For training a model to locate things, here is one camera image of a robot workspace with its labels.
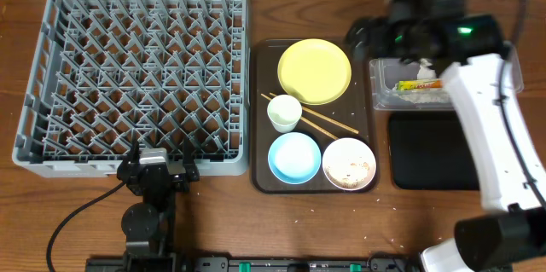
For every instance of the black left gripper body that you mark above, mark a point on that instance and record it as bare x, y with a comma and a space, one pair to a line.
158, 176

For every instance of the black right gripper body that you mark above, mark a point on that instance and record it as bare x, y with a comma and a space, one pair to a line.
398, 41

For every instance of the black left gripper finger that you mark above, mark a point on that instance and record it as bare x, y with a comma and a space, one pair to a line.
132, 155
188, 154

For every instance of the white tissue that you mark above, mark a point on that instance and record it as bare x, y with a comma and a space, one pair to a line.
425, 96

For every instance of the green snack wrapper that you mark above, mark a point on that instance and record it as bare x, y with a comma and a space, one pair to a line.
419, 84

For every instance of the white cup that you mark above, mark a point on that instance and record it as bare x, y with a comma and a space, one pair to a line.
284, 112

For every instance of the light blue bowl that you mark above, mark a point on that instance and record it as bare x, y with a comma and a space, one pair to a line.
294, 158

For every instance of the pink bowl with rice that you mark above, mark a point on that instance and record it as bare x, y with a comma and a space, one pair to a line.
349, 164

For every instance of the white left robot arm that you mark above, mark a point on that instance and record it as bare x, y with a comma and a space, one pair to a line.
149, 225

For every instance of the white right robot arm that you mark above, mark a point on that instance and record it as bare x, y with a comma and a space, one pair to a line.
472, 57

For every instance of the grey dishwasher rack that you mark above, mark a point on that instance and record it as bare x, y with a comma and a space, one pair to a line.
105, 72

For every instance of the black waste tray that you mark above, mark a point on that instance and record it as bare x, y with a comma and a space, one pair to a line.
428, 151

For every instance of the clear plastic bin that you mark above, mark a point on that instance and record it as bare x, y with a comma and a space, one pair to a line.
384, 74

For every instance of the lower wooden chopstick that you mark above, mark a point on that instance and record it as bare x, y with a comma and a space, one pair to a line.
308, 122

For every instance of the wooden chopstick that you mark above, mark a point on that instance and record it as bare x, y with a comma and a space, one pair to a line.
308, 122
325, 118

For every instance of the upper wooden chopstick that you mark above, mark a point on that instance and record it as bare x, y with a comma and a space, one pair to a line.
325, 118

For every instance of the yellow plate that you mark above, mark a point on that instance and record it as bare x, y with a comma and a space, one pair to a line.
315, 71

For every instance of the dark brown serving tray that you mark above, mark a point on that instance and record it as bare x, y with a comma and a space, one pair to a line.
353, 108

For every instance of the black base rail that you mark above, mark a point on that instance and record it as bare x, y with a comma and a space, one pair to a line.
384, 264

